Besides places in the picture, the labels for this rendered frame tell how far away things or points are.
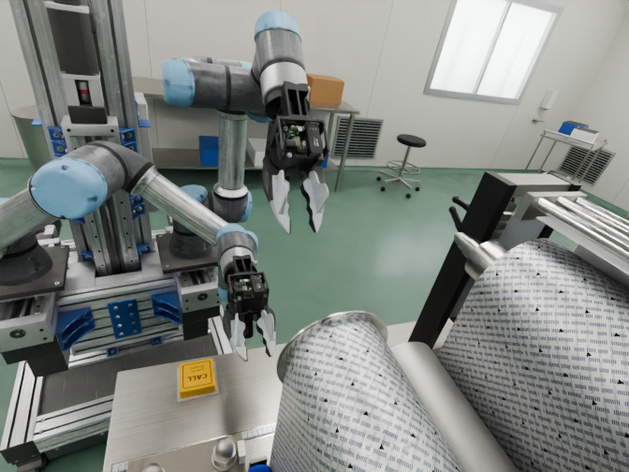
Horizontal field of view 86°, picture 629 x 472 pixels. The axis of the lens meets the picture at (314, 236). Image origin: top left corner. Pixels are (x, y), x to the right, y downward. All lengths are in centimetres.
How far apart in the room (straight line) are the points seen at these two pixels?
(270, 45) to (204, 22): 320
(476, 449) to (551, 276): 20
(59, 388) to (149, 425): 103
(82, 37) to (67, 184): 44
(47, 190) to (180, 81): 36
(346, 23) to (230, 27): 118
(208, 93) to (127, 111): 62
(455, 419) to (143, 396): 60
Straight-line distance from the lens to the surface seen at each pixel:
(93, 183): 81
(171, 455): 63
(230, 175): 115
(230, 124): 109
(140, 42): 382
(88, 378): 179
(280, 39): 61
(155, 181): 94
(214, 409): 80
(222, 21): 381
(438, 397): 48
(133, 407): 83
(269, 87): 56
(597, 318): 44
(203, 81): 66
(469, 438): 47
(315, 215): 51
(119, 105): 125
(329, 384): 36
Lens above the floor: 159
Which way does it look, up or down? 32 degrees down
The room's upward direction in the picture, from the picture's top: 11 degrees clockwise
